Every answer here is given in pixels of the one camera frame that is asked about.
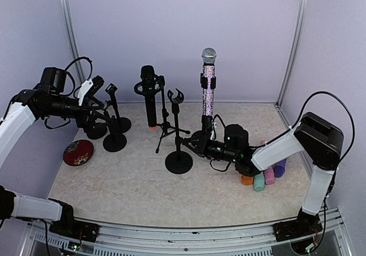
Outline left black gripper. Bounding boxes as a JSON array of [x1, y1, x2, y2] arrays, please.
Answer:
[[43, 94, 112, 132]]

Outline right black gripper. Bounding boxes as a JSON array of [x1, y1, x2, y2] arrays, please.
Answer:
[[182, 134, 238, 163]]

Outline pink mic round stand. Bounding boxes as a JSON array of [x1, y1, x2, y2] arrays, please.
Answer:
[[86, 122, 108, 139]]

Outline purple mic round stand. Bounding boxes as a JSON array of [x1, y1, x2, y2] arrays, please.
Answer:
[[105, 83, 132, 133]]

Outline orange mic round stand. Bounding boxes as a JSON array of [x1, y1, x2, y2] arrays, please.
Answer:
[[165, 89, 193, 174]]

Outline glitter mic round stand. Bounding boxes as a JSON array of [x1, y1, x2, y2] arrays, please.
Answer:
[[190, 73, 217, 150]]

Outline teal mic round stand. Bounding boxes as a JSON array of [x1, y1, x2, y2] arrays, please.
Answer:
[[103, 101, 127, 153]]

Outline orange microphone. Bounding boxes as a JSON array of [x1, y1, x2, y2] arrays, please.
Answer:
[[241, 175, 254, 186]]

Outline teal microphone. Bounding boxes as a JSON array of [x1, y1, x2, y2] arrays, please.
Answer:
[[253, 172, 265, 192]]

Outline pink microphone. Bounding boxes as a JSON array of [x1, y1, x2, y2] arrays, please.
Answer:
[[259, 140, 276, 186]]

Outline purple microphone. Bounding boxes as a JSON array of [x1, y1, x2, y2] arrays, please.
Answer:
[[273, 159, 287, 178]]

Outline glitter silver microphone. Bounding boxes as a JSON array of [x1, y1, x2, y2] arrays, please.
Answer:
[[200, 47, 217, 117]]

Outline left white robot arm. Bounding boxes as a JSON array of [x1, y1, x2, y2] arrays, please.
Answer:
[[1, 67, 114, 236]]

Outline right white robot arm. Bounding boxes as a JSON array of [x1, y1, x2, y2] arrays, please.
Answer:
[[182, 112, 344, 235]]

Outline black tripod mic stand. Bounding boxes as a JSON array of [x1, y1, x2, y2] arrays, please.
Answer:
[[134, 74, 175, 154]]

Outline black microphone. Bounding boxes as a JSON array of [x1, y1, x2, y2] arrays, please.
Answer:
[[141, 65, 157, 129]]

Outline red embroidered round cushion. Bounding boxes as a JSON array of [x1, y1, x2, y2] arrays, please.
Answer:
[[63, 139, 94, 166]]

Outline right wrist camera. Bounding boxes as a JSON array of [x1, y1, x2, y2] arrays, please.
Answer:
[[210, 119, 217, 141]]

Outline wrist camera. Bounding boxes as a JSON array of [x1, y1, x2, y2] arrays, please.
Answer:
[[210, 119, 217, 141], [77, 75, 104, 106]]

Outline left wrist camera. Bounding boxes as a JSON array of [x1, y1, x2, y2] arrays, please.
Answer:
[[77, 75, 104, 106]]

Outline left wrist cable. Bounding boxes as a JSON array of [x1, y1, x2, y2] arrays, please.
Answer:
[[64, 56, 94, 82]]

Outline wrist cable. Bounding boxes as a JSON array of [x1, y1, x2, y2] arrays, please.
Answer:
[[297, 91, 356, 168], [64, 56, 94, 82]]

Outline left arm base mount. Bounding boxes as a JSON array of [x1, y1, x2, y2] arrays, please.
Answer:
[[49, 220, 100, 243]]

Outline aluminium front rail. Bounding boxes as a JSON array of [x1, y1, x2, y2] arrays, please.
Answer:
[[19, 209, 354, 255]]

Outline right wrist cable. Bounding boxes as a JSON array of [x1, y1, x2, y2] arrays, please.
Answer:
[[297, 91, 356, 168]]

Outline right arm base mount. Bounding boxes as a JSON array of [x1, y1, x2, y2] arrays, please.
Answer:
[[273, 220, 323, 242]]

